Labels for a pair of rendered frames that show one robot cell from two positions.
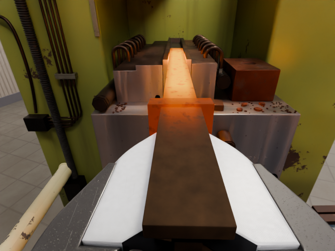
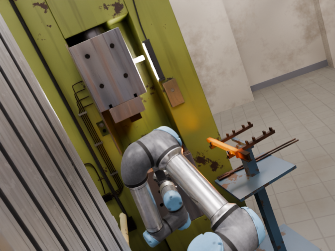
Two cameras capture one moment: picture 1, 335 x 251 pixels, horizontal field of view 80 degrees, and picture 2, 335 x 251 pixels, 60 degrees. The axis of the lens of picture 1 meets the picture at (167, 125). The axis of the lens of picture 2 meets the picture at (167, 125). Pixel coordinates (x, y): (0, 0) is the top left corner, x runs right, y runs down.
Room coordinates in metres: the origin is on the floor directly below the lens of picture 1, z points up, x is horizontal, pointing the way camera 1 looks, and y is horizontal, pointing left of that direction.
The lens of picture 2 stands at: (-1.32, 0.03, 1.64)
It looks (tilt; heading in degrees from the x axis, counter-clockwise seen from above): 17 degrees down; 353
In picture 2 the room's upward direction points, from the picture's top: 23 degrees counter-clockwise
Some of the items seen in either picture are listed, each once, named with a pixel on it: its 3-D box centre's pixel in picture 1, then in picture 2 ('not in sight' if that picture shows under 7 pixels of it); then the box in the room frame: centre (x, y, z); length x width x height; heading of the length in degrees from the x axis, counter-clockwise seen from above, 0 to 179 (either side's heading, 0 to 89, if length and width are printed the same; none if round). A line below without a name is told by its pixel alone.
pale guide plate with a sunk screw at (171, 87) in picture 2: not in sight; (173, 92); (0.51, -0.32, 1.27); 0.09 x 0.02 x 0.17; 88
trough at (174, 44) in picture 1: (176, 47); not in sight; (0.60, -0.03, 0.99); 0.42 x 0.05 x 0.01; 178
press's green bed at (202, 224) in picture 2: not in sight; (190, 225); (0.61, -0.06, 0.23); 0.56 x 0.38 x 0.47; 178
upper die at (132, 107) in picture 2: not in sight; (125, 104); (0.60, 0.00, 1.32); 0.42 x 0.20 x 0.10; 178
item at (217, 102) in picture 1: (210, 104); not in sight; (0.36, -0.08, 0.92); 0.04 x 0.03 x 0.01; 81
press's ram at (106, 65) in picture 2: not in sight; (115, 66); (0.60, -0.05, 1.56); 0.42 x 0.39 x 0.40; 178
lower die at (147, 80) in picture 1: (167, 61); not in sight; (0.60, 0.00, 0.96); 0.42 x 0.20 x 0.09; 178
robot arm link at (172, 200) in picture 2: not in sight; (171, 198); (-0.19, 0.00, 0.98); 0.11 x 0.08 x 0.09; 178
